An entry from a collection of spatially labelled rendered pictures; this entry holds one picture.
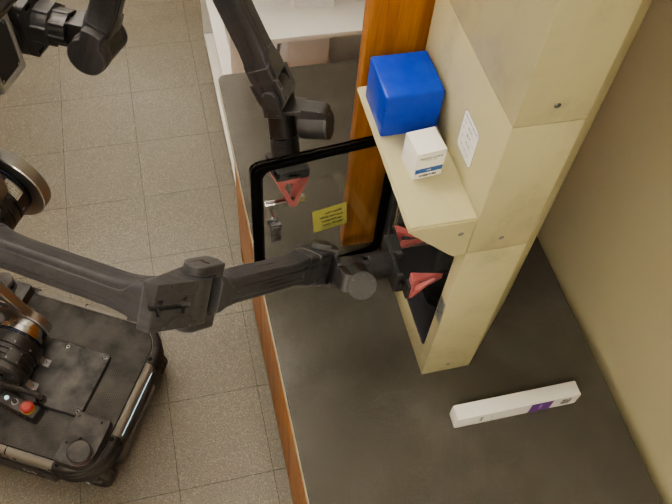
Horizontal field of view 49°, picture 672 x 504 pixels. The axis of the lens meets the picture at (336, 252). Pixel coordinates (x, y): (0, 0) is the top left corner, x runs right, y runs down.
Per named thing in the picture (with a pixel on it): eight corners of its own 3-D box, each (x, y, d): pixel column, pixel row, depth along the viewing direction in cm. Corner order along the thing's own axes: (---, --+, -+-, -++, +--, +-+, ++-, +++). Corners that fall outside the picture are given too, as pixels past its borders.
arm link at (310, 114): (273, 68, 143) (258, 93, 138) (330, 70, 140) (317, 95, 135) (284, 119, 152) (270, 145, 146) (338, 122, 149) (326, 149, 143)
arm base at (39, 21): (52, 30, 152) (36, -21, 142) (89, 39, 151) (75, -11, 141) (31, 57, 147) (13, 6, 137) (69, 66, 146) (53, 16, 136)
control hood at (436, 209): (410, 117, 141) (418, 77, 133) (465, 255, 124) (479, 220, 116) (352, 125, 139) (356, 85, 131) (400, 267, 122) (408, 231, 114)
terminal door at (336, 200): (380, 249, 175) (403, 131, 142) (255, 282, 168) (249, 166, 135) (379, 246, 175) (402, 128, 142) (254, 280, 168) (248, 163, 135)
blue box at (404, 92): (419, 89, 132) (427, 49, 124) (436, 130, 126) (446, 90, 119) (364, 96, 130) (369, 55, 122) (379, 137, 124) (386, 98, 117)
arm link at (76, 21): (71, 7, 144) (57, 20, 141) (120, 19, 143) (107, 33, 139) (79, 48, 151) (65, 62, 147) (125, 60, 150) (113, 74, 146)
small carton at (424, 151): (428, 151, 123) (435, 126, 118) (440, 173, 121) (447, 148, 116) (401, 157, 122) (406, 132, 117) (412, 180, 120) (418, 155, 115)
